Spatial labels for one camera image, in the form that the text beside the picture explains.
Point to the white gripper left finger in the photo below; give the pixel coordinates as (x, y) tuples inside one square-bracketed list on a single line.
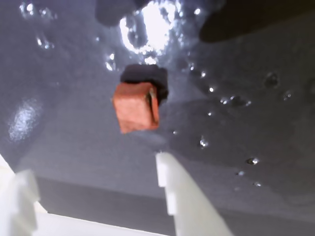
[(17, 206)]

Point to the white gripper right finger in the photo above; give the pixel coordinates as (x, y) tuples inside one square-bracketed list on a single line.
[(187, 201)]

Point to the red-brown cube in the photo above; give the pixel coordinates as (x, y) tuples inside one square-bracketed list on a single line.
[(134, 110)]

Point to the dark grey table mat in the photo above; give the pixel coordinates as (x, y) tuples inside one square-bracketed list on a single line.
[(73, 147)]

